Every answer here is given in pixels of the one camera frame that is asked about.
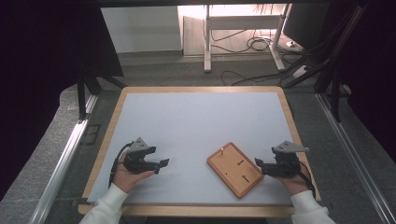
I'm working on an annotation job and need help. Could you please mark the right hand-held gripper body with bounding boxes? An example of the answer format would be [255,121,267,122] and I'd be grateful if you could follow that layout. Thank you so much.
[262,140,310,178]

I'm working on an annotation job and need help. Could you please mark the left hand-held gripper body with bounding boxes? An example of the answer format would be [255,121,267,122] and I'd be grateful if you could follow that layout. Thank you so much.
[123,136,156,175]

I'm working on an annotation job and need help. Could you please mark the wooden picture frame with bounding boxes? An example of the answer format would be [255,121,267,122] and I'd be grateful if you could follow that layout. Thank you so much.
[206,142,265,199]

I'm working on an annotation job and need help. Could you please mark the person's right hand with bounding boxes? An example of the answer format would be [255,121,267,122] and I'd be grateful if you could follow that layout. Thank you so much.
[274,169,311,196]

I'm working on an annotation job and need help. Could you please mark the person's left hand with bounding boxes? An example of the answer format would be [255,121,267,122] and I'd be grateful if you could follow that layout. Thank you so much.
[112,151,156,194]

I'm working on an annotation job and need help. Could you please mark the white table mat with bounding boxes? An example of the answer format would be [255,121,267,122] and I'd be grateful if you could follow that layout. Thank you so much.
[87,91,314,206]

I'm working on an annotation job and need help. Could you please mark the dark floor vent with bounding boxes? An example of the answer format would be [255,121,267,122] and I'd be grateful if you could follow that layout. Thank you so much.
[80,124,102,146]

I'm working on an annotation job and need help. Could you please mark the white power strip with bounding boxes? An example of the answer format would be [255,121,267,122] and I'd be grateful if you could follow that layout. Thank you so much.
[292,64,310,79]

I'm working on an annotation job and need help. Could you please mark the black metal stand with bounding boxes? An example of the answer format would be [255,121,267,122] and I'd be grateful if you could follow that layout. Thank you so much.
[283,3,370,123]
[77,66,127,120]

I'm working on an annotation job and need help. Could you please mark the white panel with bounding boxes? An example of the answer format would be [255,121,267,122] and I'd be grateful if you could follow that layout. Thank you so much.
[101,6,182,54]

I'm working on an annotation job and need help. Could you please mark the dark monitor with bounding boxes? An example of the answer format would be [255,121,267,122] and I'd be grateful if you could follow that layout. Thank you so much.
[282,3,330,50]

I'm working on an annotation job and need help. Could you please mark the dark curtain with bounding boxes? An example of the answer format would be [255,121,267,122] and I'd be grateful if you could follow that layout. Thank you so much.
[326,0,396,155]
[0,0,124,200]

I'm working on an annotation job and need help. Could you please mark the left hand-held gripper black cable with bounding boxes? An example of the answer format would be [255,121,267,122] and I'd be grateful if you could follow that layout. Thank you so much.
[107,141,134,189]

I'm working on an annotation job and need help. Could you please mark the hand-held gripper black cable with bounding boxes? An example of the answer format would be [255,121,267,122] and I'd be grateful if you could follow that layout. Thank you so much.
[107,141,134,189]
[297,161,317,200]

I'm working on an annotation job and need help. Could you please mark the right hand-held gripper black cable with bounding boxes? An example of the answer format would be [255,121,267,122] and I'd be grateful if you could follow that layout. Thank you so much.
[297,161,317,200]

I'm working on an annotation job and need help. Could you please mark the aluminium rail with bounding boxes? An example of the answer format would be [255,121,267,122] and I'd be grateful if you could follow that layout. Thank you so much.
[316,92,396,224]
[29,94,99,224]

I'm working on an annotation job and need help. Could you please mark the black floor cables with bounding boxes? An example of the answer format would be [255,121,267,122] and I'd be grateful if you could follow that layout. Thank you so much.
[209,29,312,87]

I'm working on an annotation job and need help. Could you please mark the white desk frame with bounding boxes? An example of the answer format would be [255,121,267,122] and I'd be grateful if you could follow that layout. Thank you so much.
[204,3,292,73]

